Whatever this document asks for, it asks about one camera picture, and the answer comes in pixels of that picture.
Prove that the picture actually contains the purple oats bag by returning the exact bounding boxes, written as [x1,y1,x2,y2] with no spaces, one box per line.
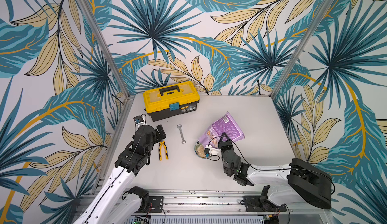
[199,112,245,149]

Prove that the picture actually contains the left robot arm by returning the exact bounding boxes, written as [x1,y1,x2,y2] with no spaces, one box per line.
[74,125,166,224]

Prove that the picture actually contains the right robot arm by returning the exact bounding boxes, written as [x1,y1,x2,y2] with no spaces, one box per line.
[218,133,336,210]

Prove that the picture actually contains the green leaf pattern bowl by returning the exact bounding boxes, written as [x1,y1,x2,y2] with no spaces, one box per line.
[194,141,208,159]

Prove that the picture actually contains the yellow black pliers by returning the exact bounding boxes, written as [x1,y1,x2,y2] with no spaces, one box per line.
[158,140,169,161]

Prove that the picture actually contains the silver open-end wrench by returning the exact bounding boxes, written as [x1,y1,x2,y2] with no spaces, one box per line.
[177,124,186,144]

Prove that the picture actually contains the yellow black toolbox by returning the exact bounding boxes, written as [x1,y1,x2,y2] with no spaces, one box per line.
[143,81,200,122]

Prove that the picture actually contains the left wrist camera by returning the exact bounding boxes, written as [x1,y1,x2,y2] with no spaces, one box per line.
[134,115,145,130]

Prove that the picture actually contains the left aluminium frame post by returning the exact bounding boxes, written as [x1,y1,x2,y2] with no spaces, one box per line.
[64,0,135,99]

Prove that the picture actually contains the aluminium frame post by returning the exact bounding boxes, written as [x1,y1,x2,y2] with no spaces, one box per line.
[270,0,345,99]
[64,0,135,99]

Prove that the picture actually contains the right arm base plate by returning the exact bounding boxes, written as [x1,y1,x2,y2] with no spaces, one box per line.
[240,196,287,213]

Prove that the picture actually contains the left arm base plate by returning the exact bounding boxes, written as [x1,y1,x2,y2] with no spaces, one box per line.
[136,196,164,213]

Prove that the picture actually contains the aluminium mounting rail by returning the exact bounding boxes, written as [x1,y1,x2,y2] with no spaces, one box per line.
[72,188,333,224]

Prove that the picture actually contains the right aluminium frame post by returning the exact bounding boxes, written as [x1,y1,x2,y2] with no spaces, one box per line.
[270,0,345,99]

